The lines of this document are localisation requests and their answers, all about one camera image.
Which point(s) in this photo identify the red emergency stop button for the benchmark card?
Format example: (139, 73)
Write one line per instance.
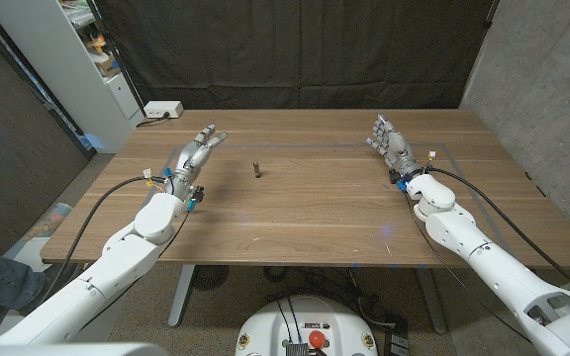
(316, 338)

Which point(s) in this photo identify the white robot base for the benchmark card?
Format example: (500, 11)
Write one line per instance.
(307, 321)

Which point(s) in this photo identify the white table leg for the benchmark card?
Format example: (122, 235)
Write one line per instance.
(431, 301)
(181, 294)

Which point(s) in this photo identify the cardboard box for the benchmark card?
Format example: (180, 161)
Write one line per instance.
(108, 64)

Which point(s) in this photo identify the white robot torso edge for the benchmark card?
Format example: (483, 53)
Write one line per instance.
(67, 350)

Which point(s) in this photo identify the round black floor disc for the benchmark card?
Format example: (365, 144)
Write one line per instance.
(209, 276)

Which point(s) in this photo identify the white power strip box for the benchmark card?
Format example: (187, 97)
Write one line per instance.
(163, 109)

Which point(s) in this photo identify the yellow toy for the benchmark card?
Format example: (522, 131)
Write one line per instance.
(96, 43)

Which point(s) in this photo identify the black power brick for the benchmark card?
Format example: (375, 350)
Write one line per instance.
(399, 341)

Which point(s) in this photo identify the brown lipstick tube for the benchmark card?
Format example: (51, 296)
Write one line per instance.
(256, 168)

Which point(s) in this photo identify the colourful floor mat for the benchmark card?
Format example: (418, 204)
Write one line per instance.
(47, 220)

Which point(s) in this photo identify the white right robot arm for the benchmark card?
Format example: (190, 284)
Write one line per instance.
(488, 267)

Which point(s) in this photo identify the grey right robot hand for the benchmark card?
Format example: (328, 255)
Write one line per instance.
(396, 148)

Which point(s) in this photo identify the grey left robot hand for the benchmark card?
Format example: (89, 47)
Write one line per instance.
(188, 168)

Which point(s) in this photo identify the black backdrop curtain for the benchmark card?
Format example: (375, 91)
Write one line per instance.
(290, 49)

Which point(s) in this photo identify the white shelf cabinet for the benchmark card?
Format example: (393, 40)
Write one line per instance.
(62, 64)

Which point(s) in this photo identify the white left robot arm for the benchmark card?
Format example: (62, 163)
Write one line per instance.
(117, 262)

